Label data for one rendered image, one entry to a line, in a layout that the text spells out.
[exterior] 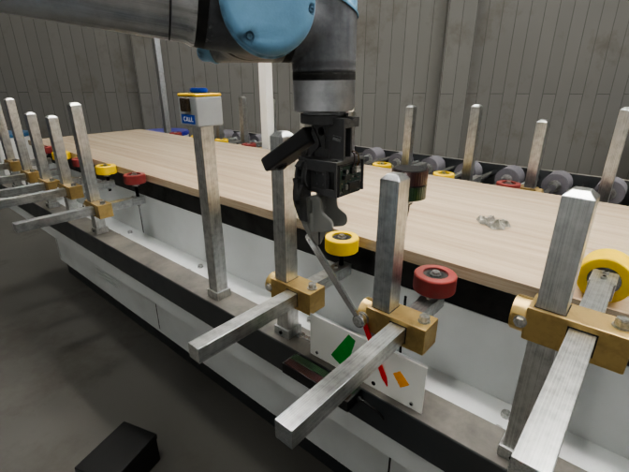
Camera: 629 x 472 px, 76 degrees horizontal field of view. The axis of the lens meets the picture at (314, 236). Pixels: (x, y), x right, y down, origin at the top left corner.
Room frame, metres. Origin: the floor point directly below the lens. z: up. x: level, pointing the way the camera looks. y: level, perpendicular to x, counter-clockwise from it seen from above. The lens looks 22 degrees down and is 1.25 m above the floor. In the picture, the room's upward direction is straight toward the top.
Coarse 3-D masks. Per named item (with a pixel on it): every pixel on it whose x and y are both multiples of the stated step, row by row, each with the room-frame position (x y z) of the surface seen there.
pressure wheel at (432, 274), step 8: (416, 272) 0.69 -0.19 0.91; (424, 272) 0.69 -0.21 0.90; (432, 272) 0.68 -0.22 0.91; (440, 272) 0.69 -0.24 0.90; (448, 272) 0.69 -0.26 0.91; (416, 280) 0.67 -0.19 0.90; (424, 280) 0.66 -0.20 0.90; (432, 280) 0.65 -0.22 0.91; (440, 280) 0.65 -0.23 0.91; (448, 280) 0.65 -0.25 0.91; (456, 280) 0.66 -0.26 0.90; (416, 288) 0.67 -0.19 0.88; (424, 288) 0.65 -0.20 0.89; (432, 288) 0.65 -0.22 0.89; (440, 288) 0.64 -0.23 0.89; (448, 288) 0.65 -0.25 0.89; (424, 296) 0.65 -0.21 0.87; (432, 296) 0.65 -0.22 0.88; (440, 296) 0.64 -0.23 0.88; (448, 296) 0.65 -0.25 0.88
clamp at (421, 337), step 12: (372, 300) 0.65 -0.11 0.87; (372, 312) 0.61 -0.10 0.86; (384, 312) 0.60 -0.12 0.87; (396, 312) 0.60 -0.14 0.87; (408, 312) 0.60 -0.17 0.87; (420, 312) 0.60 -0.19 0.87; (372, 324) 0.61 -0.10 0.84; (384, 324) 0.60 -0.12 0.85; (408, 324) 0.57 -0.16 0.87; (420, 324) 0.57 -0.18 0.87; (432, 324) 0.57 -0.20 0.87; (408, 336) 0.57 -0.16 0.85; (420, 336) 0.55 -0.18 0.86; (432, 336) 0.57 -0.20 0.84; (408, 348) 0.56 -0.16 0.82; (420, 348) 0.55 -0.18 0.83
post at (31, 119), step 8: (32, 112) 1.76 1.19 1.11; (32, 120) 1.75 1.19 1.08; (32, 128) 1.74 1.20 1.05; (32, 136) 1.74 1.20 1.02; (40, 136) 1.76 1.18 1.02; (32, 144) 1.75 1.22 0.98; (40, 144) 1.76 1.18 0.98; (40, 152) 1.75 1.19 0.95; (40, 160) 1.74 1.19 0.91; (40, 168) 1.74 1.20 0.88; (48, 168) 1.76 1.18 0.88; (40, 176) 1.75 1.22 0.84; (48, 176) 1.75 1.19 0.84; (48, 200) 1.74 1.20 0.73; (56, 200) 1.76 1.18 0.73
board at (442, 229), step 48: (48, 144) 2.28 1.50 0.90; (96, 144) 2.28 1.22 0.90; (144, 144) 2.28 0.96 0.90; (192, 144) 2.28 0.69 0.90; (192, 192) 1.34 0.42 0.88; (240, 192) 1.28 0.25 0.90; (432, 192) 1.28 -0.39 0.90; (480, 192) 1.28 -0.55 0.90; (528, 192) 1.28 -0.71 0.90; (432, 240) 0.86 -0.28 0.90; (480, 240) 0.86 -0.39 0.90; (528, 240) 0.86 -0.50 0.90; (624, 240) 0.86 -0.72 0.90; (528, 288) 0.65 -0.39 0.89; (576, 288) 0.63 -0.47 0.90
